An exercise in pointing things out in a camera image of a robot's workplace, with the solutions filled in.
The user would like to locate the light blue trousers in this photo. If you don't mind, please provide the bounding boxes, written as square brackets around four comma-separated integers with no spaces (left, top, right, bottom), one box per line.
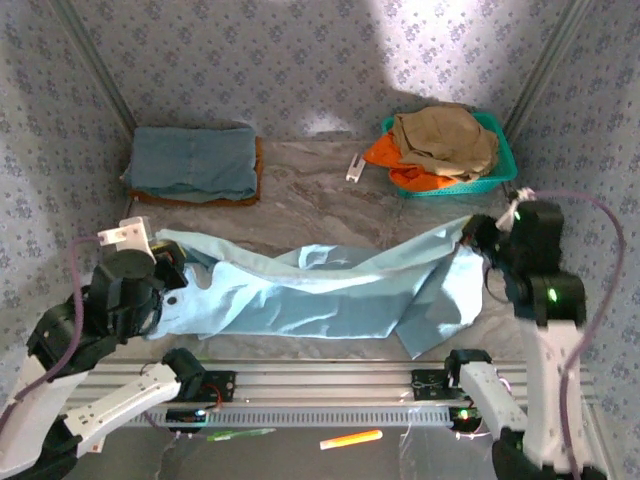
[144,215,485,360]

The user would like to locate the crumpled khaki trousers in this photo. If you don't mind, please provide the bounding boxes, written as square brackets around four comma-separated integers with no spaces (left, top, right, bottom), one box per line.
[388,103,501,184]

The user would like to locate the folded denim blue trousers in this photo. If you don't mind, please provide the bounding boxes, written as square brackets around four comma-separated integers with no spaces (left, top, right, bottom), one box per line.
[121,124,259,204]

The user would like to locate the crumpled orange trousers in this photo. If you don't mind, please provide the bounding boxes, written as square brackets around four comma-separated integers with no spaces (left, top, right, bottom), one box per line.
[362,130,469,195]

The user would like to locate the teal plastic basket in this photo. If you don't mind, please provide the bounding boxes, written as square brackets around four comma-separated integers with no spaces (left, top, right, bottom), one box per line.
[380,110,519,199]

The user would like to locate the black controller box with LED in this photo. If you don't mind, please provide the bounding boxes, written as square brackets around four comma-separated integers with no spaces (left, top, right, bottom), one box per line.
[166,407,207,426]
[448,405,481,431]

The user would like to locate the white plastic clip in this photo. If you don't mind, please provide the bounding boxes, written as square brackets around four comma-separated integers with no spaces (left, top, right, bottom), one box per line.
[344,153,365,183]

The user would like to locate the green pen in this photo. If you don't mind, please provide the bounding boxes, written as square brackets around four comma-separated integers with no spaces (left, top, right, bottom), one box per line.
[206,427,277,443]

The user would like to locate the orange marker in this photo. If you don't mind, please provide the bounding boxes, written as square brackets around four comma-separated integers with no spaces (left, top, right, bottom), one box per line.
[319,428,384,451]

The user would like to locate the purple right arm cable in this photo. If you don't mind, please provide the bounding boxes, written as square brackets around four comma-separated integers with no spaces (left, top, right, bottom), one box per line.
[529,188,626,480]

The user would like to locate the aluminium corner post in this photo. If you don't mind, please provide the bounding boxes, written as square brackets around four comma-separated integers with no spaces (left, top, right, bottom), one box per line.
[54,0,139,134]
[502,0,599,136]

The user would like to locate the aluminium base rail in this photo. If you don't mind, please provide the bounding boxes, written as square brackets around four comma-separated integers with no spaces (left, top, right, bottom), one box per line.
[64,357,596,407]

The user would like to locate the grey slotted cable duct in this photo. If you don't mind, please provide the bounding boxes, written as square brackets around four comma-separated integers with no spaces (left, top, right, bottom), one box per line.
[144,403,481,429]

